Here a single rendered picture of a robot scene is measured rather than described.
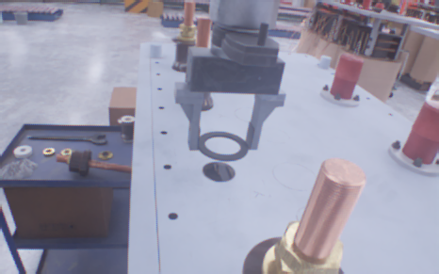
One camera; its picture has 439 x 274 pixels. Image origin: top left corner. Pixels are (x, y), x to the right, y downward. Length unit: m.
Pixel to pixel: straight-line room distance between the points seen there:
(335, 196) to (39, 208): 1.36
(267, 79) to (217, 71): 0.07
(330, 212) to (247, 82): 0.26
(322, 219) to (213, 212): 0.25
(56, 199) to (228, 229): 1.08
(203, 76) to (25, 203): 1.18
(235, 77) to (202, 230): 0.21
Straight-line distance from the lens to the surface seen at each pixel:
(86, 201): 1.40
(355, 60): 0.93
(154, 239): 0.41
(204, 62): 0.40
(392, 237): 0.52
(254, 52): 0.34
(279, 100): 0.46
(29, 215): 1.52
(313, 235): 0.23
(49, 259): 2.03
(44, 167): 1.40
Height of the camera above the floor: 1.67
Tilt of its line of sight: 30 degrees down
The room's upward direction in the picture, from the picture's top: 8 degrees clockwise
